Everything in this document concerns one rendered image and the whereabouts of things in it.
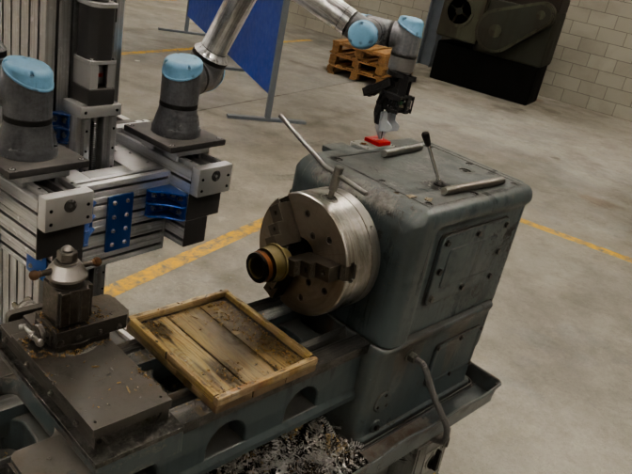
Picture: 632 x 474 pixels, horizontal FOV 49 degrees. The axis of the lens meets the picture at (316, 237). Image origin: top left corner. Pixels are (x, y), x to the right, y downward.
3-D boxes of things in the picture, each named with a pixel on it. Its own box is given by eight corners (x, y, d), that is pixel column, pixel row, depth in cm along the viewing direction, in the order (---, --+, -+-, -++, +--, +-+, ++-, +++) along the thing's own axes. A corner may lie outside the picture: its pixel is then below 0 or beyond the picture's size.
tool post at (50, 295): (76, 305, 145) (78, 263, 141) (94, 323, 141) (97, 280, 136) (41, 314, 140) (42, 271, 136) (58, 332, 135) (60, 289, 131)
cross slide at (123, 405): (65, 311, 159) (65, 294, 157) (170, 418, 133) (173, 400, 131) (-10, 331, 147) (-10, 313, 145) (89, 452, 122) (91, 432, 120)
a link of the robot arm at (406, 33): (399, 13, 201) (428, 20, 200) (390, 51, 206) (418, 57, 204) (394, 14, 194) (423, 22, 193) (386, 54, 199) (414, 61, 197)
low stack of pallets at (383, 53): (361, 64, 1048) (367, 35, 1030) (413, 79, 1017) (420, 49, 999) (323, 71, 943) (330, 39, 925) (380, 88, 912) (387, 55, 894)
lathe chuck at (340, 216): (272, 265, 195) (301, 165, 180) (349, 331, 178) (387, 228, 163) (247, 272, 189) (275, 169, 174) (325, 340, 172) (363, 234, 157)
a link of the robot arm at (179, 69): (151, 99, 207) (155, 54, 202) (172, 92, 219) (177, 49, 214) (188, 109, 205) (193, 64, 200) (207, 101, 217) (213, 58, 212)
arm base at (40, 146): (-17, 145, 177) (-18, 107, 172) (38, 138, 188) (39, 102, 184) (15, 165, 169) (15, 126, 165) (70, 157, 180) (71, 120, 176)
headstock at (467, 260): (390, 237, 249) (417, 134, 233) (503, 299, 221) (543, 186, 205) (266, 271, 208) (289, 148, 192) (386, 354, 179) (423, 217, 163)
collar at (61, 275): (75, 261, 141) (76, 249, 140) (95, 279, 136) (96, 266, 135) (37, 270, 136) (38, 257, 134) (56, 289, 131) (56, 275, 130)
